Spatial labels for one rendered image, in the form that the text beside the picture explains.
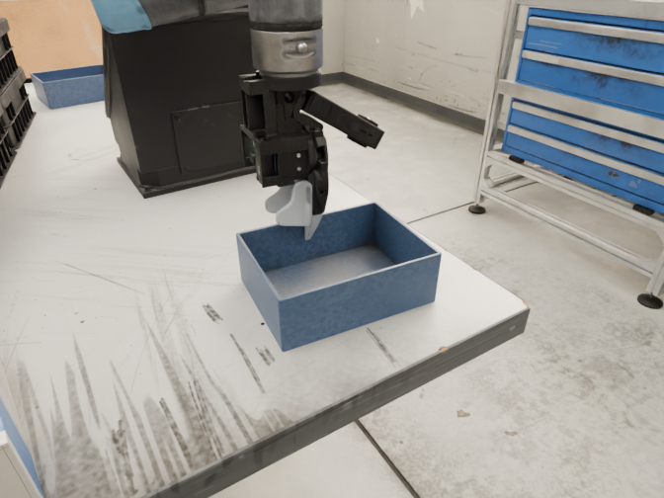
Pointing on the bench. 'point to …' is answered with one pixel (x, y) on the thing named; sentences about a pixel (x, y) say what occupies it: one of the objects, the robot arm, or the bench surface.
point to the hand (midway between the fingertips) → (310, 227)
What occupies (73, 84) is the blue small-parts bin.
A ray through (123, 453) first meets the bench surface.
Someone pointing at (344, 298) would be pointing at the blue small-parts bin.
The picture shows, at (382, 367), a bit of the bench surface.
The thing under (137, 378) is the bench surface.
